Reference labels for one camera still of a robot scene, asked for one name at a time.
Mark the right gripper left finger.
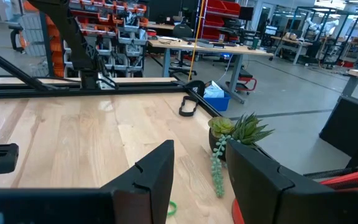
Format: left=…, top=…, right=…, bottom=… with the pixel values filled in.
left=100, top=139, right=175, bottom=224

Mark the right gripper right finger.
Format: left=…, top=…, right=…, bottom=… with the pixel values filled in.
left=225, top=140, right=319, bottom=224

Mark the green rubber band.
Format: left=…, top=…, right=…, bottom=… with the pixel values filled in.
left=167, top=200, right=178, bottom=217

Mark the black rubber band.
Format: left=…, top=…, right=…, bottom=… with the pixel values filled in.
left=178, top=95, right=200, bottom=118

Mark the blue plastic floor bin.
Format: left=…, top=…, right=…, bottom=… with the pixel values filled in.
left=203, top=80, right=232, bottom=113

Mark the parts bin shelving rack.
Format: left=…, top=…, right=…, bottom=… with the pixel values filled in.
left=19, top=0, right=150, bottom=79

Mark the potted succulent plant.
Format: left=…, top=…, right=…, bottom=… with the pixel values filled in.
left=208, top=111, right=275, bottom=198

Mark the red desk lamp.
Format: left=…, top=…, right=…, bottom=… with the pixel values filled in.
left=231, top=166, right=358, bottom=224

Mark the white plastic bag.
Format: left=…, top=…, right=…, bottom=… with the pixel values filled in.
left=203, top=80, right=226, bottom=98

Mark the red rolling stool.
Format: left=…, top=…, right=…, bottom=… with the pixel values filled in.
left=225, top=67, right=258, bottom=96

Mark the black computer tower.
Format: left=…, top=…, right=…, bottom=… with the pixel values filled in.
left=318, top=95, right=358, bottom=158

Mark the wood surfaced desk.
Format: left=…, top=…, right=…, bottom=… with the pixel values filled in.
left=147, top=37, right=275, bottom=105

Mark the light wooden table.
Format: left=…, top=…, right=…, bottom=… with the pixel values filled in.
left=270, top=32, right=313, bottom=65

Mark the black office chair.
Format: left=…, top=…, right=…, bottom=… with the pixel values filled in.
left=168, top=23, right=198, bottom=80

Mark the red shelf rack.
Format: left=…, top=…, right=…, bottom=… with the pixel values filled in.
left=197, top=0, right=242, bottom=43

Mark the yellow hanging cable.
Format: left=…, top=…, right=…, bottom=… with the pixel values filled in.
left=186, top=0, right=206, bottom=82

